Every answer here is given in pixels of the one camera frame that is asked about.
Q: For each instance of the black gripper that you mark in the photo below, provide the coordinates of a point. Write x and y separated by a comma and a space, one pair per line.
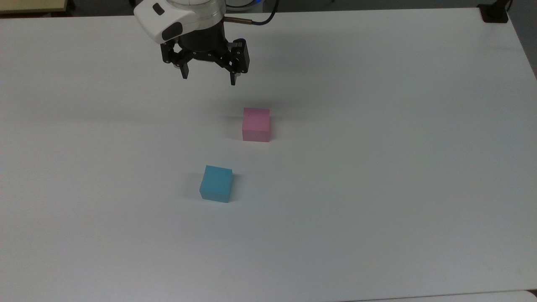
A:
205, 46

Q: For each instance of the pink cube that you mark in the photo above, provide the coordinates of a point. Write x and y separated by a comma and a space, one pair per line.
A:
256, 124

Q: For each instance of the blue cube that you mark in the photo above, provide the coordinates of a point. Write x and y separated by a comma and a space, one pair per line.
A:
216, 183

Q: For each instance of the yellowish wooden board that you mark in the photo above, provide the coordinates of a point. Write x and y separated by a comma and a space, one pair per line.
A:
31, 6

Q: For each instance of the black table clamp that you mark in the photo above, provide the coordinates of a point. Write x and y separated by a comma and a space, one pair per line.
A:
494, 12

